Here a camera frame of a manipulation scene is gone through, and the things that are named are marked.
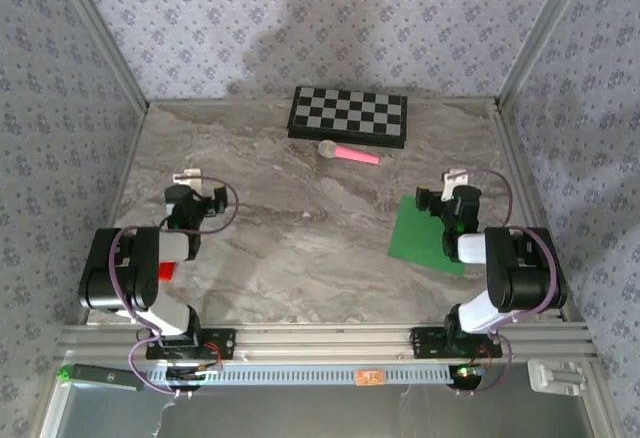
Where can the green square paper sheet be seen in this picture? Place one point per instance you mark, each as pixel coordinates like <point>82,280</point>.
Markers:
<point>420,238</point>

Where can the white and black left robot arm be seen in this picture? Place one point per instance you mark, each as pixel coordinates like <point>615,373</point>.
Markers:
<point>120,268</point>

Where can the grey metal sheet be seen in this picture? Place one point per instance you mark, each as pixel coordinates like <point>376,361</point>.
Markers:
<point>325,413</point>

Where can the small red block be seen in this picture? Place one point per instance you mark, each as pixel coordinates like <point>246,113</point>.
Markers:
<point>168,272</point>

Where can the pink toy microphone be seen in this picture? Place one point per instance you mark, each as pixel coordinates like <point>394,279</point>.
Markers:
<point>350,153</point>

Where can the black and grey folding chessboard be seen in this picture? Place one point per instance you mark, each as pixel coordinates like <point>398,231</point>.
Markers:
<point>350,113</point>

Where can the small circuit board green light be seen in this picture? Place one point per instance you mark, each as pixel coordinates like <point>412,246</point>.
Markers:
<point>467,373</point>

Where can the orange paper label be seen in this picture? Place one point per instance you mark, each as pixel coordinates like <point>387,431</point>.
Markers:
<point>370,377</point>

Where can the black bar device green tip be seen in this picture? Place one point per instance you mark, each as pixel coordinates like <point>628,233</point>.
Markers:
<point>105,377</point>

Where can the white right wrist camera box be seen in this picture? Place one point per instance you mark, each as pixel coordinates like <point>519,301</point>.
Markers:
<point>450,185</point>

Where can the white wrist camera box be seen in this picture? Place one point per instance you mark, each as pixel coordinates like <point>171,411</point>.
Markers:
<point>187,178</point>
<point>450,185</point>

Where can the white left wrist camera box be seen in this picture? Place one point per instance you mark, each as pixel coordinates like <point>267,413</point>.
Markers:
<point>187,178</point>

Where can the aluminium side rail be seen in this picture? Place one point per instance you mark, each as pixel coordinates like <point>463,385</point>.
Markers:
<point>125,173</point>
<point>505,133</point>

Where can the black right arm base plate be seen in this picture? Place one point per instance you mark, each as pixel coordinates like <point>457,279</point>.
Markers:
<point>425,343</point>

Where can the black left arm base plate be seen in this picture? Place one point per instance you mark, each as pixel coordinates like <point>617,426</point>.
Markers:
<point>220,343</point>

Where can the long aluminium mounting rail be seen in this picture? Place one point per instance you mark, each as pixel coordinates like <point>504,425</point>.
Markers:
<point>325,340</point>

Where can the white plastic bracket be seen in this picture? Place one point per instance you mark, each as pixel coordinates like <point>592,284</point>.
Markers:
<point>555,378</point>

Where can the aluminium frame post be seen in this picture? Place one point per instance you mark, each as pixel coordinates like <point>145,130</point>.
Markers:
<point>100,33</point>
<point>545,33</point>

